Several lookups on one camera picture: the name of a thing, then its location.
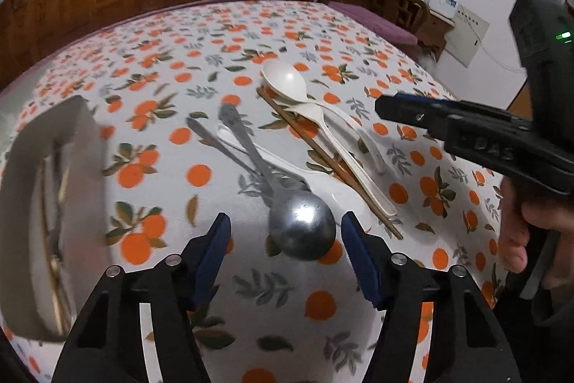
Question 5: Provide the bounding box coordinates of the large metal spoon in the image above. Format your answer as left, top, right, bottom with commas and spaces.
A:
219, 104, 336, 261

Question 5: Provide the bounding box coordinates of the person's right hand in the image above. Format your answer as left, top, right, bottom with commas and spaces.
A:
497, 176, 574, 290

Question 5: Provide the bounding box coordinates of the purple seat cushion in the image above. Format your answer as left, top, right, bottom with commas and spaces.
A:
328, 1, 417, 46

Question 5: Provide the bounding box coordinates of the dark brown chopstick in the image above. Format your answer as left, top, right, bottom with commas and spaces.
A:
257, 85, 404, 240

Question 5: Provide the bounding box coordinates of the white plastic spoon large bowl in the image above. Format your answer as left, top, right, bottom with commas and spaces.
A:
262, 59, 386, 174

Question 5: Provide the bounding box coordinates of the light chopstick in tray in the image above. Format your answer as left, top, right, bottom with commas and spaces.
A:
42, 163, 76, 335

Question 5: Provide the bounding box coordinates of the metal rectangular tray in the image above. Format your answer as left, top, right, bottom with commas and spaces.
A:
1, 95, 111, 342

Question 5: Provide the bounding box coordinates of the orange print tablecloth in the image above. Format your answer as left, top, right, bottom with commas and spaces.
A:
1, 2, 504, 382

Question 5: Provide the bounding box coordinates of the small metal spoon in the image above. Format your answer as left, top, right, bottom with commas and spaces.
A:
186, 117, 309, 205

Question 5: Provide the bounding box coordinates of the white wall electrical box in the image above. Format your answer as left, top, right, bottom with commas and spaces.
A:
446, 4, 490, 68

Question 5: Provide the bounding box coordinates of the black tracking camera box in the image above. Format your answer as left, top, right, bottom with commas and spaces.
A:
509, 0, 573, 171

